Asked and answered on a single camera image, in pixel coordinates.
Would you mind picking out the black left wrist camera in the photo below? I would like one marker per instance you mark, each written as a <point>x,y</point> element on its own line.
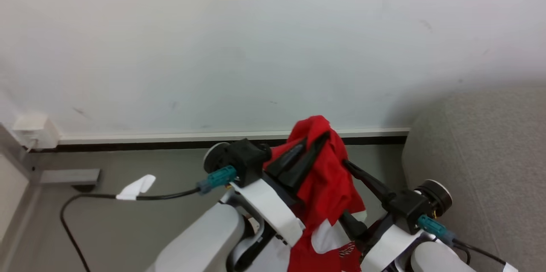
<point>245,157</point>

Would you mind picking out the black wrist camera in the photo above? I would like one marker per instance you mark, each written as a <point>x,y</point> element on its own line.
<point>416,204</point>
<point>245,157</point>

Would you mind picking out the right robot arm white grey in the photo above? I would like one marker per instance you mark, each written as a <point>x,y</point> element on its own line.
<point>439,260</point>

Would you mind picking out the white tape tag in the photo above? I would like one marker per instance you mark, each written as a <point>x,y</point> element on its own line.
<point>136,187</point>

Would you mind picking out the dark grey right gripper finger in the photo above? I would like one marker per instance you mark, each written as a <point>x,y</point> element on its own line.
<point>352,225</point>
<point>370,182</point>

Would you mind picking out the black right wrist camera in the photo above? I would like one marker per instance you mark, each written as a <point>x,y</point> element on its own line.
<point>416,204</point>

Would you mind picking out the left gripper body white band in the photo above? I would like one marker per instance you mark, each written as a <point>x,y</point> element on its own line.
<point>268,204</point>

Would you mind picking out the light grey cabinet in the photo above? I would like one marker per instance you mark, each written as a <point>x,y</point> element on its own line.
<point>10,191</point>

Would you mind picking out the white wall socket box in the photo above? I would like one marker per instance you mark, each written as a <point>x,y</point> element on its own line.
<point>34,131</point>

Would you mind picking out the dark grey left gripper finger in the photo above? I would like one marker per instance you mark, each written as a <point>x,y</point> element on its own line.
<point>285,157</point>
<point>308,162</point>

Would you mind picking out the grey fabric sofa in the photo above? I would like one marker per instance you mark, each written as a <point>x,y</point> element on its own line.
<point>486,169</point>

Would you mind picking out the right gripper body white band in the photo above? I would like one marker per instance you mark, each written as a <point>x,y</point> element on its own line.
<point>386,248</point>

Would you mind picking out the white baseboard strip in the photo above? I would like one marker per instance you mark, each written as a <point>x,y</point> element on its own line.
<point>192,137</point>

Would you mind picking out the red garment with white print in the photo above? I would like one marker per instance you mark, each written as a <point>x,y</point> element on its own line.
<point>330,178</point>

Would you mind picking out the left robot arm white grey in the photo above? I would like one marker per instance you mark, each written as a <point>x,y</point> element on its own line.
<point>200,242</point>

